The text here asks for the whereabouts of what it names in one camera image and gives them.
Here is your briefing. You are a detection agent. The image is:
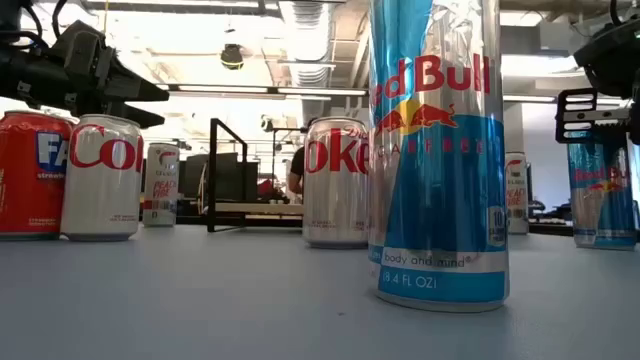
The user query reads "person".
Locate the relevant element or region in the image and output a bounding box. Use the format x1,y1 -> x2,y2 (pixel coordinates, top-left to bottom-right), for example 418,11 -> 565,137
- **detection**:
287,116 -> 321,197

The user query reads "red Fanta strawberry can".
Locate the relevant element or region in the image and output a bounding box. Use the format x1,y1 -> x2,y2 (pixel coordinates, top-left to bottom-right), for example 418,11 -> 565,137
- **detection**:
0,110 -> 75,241

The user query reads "black metal shelf side frame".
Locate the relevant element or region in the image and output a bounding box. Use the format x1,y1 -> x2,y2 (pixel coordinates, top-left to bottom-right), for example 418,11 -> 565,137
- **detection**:
207,117 -> 250,234

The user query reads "black metal table frame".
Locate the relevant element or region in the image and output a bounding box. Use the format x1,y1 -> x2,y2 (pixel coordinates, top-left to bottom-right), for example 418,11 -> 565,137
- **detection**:
139,212 -> 575,237

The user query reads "silver Diet Coke can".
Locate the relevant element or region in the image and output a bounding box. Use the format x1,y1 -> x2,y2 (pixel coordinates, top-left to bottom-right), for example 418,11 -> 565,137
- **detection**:
302,116 -> 370,250
59,113 -> 145,242

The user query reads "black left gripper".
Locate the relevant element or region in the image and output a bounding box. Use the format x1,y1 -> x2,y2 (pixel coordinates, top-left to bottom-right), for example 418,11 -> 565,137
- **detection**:
47,19 -> 170,129

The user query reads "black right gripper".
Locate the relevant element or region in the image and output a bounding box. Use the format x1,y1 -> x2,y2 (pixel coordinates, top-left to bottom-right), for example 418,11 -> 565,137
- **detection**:
555,19 -> 640,146

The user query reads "long ceiling light bar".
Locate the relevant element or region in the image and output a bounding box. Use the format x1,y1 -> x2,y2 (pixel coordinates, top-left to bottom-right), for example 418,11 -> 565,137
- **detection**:
154,83 -> 370,100
502,93 -> 557,104

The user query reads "black ceiling dome fixture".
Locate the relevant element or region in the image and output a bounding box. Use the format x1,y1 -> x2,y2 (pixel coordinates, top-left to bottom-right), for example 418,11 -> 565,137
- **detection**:
219,43 -> 245,71

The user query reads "blue-grey table mat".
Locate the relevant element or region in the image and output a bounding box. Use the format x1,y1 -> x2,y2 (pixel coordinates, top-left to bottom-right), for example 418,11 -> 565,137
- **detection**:
0,222 -> 640,360

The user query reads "blue silver Red Bull can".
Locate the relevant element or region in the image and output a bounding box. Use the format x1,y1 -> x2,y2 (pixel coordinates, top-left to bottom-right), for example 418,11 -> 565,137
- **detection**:
367,0 -> 511,314
567,127 -> 640,251

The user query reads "dark computer monitor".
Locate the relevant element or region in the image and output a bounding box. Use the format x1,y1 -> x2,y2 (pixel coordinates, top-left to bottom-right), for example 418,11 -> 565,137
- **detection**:
178,152 -> 259,201

